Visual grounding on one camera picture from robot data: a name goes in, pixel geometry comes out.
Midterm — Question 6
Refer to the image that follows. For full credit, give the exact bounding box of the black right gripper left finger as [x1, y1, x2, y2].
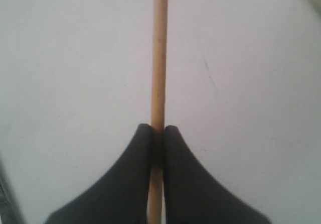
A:
[46, 124, 153, 223]

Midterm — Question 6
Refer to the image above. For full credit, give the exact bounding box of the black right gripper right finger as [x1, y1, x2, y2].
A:
[164, 126, 270, 223]

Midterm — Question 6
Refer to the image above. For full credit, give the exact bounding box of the wooden chopstick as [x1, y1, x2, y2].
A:
[147, 0, 168, 223]

